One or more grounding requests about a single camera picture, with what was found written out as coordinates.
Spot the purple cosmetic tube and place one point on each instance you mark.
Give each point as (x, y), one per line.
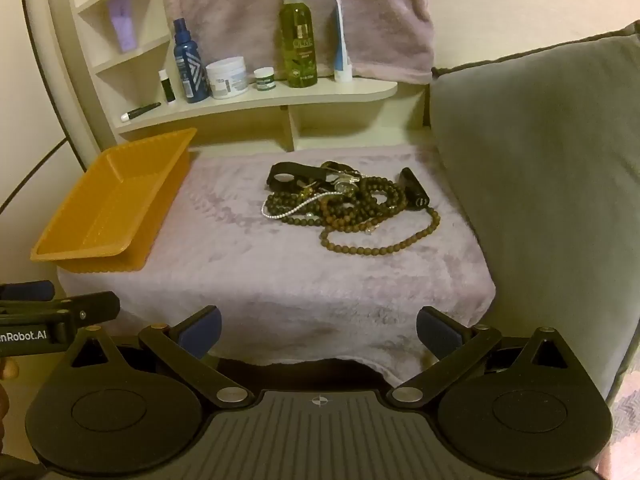
(122, 22)

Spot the cream wooden shelf unit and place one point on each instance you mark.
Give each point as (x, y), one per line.
(325, 95)

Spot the orange plastic tray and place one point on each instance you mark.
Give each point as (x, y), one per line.
(100, 200)

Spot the small green-label jar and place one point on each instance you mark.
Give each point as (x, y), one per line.
(265, 81)

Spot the large white cream jar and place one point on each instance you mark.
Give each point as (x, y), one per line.
(227, 80)

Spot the green oil spray bottle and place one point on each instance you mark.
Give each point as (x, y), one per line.
(298, 45)

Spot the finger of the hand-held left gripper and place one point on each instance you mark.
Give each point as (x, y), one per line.
(95, 306)
(30, 290)

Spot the pink hanging towel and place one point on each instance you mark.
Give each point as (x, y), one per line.
(235, 10)

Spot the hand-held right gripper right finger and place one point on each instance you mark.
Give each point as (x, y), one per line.
(437, 332)

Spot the blue spray bottle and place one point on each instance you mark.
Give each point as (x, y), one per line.
(190, 70)

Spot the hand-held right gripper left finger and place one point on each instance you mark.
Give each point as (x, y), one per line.
(202, 332)

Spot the black and white lip balm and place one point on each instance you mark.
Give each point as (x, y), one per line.
(167, 90)

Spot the pink patterned cloth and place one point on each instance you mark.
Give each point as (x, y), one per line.
(625, 435)

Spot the person's left hand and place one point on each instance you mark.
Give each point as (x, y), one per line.
(7, 370)

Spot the black smart band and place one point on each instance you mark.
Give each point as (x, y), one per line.
(300, 170)

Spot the black pen with white cap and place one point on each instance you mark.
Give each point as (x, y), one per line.
(142, 111)

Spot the grey cushion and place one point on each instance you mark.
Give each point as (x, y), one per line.
(540, 185)

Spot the blue and white tube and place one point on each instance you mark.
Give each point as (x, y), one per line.
(342, 45)

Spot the pink fuzzy blanket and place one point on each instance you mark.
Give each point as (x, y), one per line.
(250, 280)

